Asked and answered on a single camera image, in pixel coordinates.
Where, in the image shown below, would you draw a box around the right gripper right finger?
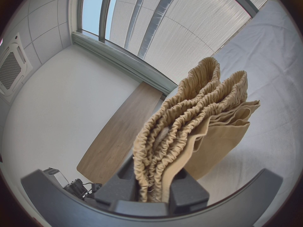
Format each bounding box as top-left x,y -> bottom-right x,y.
169,168 -> 210,214

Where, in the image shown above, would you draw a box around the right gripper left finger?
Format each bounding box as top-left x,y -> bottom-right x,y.
95,154 -> 140,206

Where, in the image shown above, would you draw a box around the tan shorts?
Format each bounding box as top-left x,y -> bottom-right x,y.
133,57 -> 261,204

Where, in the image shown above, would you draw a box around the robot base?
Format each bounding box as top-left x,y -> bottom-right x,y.
43,167 -> 104,201

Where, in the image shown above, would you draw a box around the white ceiling air conditioner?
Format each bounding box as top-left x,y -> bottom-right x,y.
0,32 -> 33,102

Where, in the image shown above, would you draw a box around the window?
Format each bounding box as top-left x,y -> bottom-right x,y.
71,0 -> 272,97

